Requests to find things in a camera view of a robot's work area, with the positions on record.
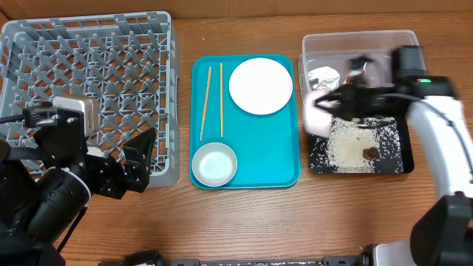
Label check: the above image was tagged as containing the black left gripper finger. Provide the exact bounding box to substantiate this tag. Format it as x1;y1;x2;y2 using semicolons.
123;128;156;159
123;146;152;193

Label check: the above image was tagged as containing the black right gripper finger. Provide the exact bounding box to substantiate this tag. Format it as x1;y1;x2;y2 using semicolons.
314;103;347;118
314;88;345;103

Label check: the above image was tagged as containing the red snack wrapper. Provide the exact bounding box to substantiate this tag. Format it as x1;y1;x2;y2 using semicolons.
343;60;368;87

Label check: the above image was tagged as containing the white tissue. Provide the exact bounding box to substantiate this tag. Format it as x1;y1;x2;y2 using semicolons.
307;66;340;90

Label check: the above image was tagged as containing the white pink bowl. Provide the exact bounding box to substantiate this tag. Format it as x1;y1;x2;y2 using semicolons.
302;89;333;138

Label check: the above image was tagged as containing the brown food piece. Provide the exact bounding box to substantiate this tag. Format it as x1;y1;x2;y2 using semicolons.
362;147;380;160

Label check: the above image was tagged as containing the wooden chopstick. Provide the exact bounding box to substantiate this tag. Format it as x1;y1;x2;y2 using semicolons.
220;63;224;138
200;66;212;141

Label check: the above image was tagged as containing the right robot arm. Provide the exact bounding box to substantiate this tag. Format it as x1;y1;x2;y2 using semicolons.
303;46;472;266

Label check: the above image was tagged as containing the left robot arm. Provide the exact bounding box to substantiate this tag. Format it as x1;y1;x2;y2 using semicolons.
1;126;156;265

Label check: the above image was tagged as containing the clear plastic bin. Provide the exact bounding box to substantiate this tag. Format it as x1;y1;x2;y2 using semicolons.
299;30;419;103

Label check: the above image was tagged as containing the black plastic tray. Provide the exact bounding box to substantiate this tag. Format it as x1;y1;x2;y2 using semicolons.
305;107;415;175

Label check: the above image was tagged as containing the grey small bowl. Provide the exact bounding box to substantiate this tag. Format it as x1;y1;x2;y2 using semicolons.
191;143;238;188

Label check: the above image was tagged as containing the large white plate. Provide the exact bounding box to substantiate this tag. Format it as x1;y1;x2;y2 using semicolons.
229;58;293;115

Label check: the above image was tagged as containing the grey dish rack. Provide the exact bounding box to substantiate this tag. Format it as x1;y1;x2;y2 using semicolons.
1;11;180;187

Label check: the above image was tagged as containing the teal serving tray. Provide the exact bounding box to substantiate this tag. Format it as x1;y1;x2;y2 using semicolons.
189;55;302;189

